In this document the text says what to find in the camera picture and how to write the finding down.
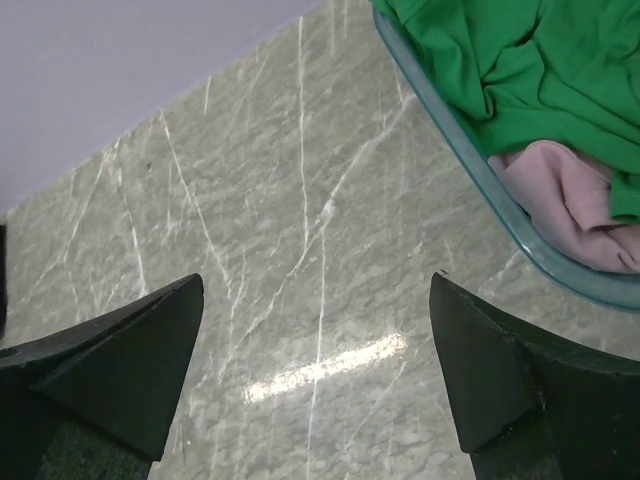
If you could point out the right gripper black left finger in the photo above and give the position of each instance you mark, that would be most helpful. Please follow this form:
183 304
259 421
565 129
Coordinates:
97 400

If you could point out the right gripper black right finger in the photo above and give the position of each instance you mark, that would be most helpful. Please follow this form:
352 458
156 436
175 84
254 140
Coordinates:
527 403

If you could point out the green tank top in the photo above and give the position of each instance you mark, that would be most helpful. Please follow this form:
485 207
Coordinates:
515 72

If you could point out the pink tank top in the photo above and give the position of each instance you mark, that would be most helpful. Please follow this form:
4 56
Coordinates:
566 195

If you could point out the teal plastic basket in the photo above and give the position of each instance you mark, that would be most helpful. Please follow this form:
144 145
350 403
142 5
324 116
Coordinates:
616 291

